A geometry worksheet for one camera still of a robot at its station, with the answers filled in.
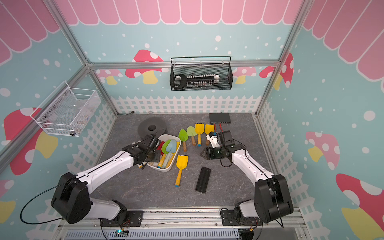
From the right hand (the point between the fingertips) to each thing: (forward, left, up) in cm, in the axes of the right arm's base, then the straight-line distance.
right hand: (204, 153), depth 85 cm
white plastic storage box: (-3, +30, -8) cm, 31 cm away
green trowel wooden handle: (+25, +9, -11) cm, 29 cm away
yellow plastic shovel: (+28, -5, -10) cm, 30 cm away
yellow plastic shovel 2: (0, +14, -11) cm, 18 cm away
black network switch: (+39, -14, -13) cm, 44 cm away
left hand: (-1, +28, -2) cm, 28 cm away
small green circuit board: (-36, +43, -14) cm, 58 cm away
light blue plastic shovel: (+10, +22, -10) cm, 26 cm away
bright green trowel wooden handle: (+20, +14, -10) cm, 27 cm away
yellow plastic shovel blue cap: (+27, +2, -10) cm, 29 cm away
